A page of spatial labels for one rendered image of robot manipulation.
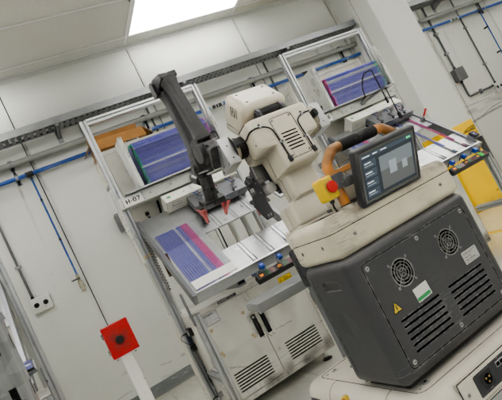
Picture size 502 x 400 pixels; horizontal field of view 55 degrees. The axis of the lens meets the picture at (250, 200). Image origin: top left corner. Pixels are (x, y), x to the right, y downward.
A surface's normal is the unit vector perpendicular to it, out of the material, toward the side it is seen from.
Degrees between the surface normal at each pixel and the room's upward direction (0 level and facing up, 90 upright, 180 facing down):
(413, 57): 90
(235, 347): 90
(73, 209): 90
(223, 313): 90
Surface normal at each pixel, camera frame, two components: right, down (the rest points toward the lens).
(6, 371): 0.33, -0.22
